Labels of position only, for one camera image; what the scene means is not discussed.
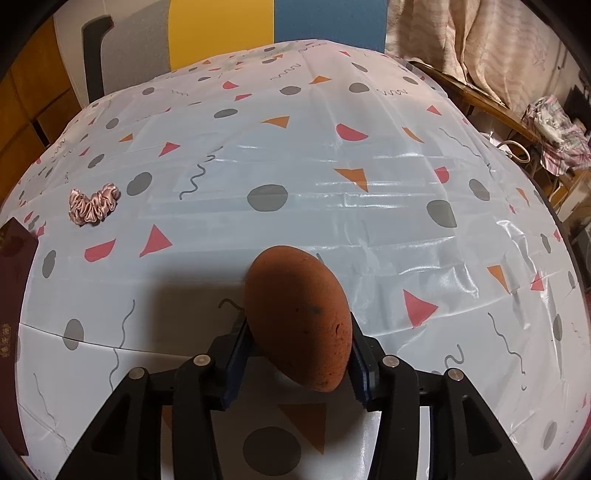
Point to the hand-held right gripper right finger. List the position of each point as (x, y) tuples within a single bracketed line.
[(362, 378)]

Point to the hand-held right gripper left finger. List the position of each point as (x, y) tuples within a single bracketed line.
[(235, 369)]

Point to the brown round puff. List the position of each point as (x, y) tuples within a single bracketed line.
[(295, 318)]

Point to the gold-lined dark tin box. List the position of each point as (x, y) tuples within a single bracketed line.
[(14, 286)]

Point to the patterned light blue tablecloth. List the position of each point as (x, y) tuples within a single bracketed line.
[(323, 207)]

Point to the pink satin scrunchie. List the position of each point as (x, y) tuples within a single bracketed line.
[(92, 205)]

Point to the plaid cloth bag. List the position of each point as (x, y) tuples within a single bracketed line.
[(554, 129)]

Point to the grey yellow blue chair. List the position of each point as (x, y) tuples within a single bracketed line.
[(221, 27)]

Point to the wooden cabinet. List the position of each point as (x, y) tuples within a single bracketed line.
[(27, 92)]

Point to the beige patterned curtain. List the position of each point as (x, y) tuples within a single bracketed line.
[(461, 37)]

